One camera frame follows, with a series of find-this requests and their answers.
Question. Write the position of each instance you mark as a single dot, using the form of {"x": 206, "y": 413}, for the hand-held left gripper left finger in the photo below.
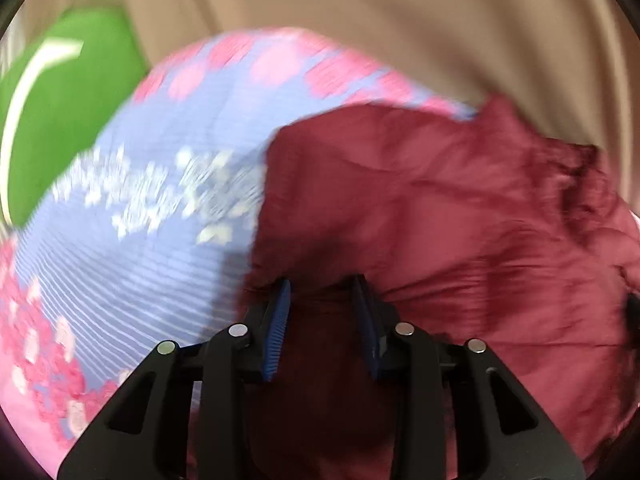
{"x": 277, "y": 330}

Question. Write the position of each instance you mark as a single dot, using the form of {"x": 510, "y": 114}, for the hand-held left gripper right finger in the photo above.
{"x": 367, "y": 332}

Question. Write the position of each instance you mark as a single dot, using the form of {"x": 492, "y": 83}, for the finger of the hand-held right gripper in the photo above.
{"x": 634, "y": 312}

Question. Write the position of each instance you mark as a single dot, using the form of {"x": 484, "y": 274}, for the maroon garment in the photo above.
{"x": 425, "y": 210}

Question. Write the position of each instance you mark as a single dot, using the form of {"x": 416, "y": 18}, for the pink and blue floral blanket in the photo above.
{"x": 150, "y": 260}

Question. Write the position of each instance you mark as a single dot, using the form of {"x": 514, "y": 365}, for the green pillow with white stripe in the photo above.
{"x": 75, "y": 110}

